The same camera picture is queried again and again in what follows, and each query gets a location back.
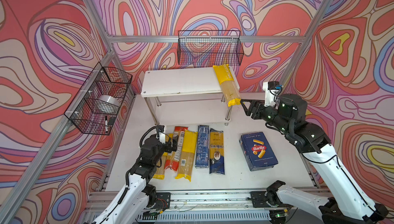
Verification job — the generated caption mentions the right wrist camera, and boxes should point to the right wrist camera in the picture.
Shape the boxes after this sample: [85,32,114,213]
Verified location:
[263,81,282,107]

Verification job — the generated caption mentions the red spaghetti bag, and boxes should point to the red spaghetti bag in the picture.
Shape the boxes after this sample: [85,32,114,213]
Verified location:
[165,126,188,172]

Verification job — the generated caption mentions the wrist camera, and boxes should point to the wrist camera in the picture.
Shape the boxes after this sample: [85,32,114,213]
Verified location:
[263,81,282,107]
[156,124,166,144]

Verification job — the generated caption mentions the blue spaghetti box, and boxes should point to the blue spaghetti box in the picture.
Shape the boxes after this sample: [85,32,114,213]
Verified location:
[195,125,209,169]

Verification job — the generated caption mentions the black wire basket left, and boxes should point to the black wire basket left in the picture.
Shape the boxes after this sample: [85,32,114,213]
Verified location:
[64,63,132,136]

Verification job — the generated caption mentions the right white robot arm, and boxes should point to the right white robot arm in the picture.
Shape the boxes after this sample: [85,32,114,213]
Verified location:
[241,94,389,224]

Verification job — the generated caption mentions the blue Barilla pasta box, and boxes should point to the blue Barilla pasta box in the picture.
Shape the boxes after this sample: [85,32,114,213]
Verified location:
[239,132,279,172]

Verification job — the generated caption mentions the black marker pen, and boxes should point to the black marker pen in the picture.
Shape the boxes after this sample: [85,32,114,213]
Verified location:
[105,116,109,134]

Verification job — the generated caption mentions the black wire basket back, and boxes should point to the black wire basket back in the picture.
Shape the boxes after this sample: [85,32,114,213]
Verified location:
[177,29,244,68]

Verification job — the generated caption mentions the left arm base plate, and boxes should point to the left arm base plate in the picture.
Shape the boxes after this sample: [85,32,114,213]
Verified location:
[145,192,171,212]

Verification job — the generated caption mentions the silver tape roll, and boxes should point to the silver tape roll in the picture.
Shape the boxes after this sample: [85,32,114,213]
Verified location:
[98,95,121,107]

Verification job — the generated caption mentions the white shelf with metal legs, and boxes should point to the white shelf with metal legs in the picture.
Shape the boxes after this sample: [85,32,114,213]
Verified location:
[141,68,232,125]

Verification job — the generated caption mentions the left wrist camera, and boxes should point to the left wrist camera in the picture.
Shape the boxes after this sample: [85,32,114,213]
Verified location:
[156,124,166,144]

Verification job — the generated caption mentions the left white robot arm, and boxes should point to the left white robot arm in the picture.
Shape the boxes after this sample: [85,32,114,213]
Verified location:
[93,135,178,224]

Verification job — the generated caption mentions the black wire basket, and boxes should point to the black wire basket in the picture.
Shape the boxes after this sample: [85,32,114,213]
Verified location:
[64,63,132,136]
[177,29,244,68]

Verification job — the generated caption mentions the yellow spaghetti bag long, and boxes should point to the yellow spaghetti bag long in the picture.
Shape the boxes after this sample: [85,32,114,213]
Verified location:
[175,130,198,182]

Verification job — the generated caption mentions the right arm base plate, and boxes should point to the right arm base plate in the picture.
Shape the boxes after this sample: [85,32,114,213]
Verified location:
[247,191,293,209]

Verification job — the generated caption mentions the dark blue spaghetti bag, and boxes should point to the dark blue spaghetti bag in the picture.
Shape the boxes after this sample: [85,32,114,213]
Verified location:
[209,129,225,175]

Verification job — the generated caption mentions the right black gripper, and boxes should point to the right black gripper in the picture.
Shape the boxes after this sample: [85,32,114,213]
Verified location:
[239,98,292,134]

